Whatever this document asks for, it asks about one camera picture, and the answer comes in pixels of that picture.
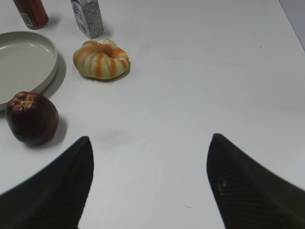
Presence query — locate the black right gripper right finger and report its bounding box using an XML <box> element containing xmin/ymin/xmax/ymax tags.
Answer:
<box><xmin>206</xmin><ymin>134</ymin><xmax>305</xmax><ymax>229</ymax></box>

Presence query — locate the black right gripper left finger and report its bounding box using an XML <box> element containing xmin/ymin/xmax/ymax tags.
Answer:
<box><xmin>0</xmin><ymin>136</ymin><xmax>94</xmax><ymax>229</ymax></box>

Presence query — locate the dark red apple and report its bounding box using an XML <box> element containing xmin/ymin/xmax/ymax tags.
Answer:
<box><xmin>6</xmin><ymin>92</ymin><xmax>59</xmax><ymax>146</ymax></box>

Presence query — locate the beige round plate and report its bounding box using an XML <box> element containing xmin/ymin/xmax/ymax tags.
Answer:
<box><xmin>0</xmin><ymin>31</ymin><xmax>59</xmax><ymax>111</ymax></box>

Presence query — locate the white blue milk carton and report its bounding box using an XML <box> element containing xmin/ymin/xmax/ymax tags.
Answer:
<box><xmin>71</xmin><ymin>0</ymin><xmax>104</xmax><ymax>39</ymax></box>

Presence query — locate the red soda can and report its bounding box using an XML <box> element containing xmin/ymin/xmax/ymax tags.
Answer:
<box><xmin>13</xmin><ymin>0</ymin><xmax>49</xmax><ymax>29</ymax></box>

